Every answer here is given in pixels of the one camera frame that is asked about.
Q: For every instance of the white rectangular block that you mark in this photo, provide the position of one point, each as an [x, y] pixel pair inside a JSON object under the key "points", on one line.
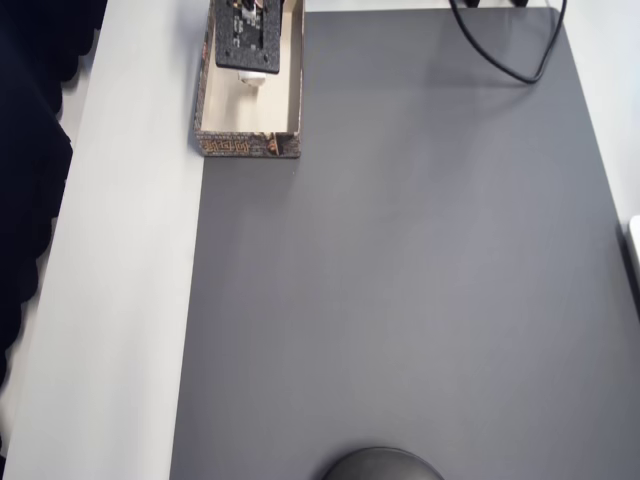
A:
{"points": [[251, 79]]}

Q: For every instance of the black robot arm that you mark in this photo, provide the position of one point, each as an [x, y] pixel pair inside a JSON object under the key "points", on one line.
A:
{"points": [[472, 3]]}

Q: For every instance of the patterned cardboard box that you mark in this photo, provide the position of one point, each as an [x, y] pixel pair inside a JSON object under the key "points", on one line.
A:
{"points": [[250, 115]]}

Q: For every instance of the gray desk mat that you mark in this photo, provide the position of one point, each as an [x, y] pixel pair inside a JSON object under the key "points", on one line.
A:
{"points": [[375, 275]]}

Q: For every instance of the black round object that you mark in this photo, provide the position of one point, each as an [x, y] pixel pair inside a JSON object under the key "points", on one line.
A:
{"points": [[382, 465]]}

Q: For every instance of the dark blue partition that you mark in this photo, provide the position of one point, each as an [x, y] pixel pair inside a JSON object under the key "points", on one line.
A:
{"points": [[25, 150]]}

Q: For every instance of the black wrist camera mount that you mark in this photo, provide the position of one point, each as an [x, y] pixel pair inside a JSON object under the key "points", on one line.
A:
{"points": [[247, 50]]}

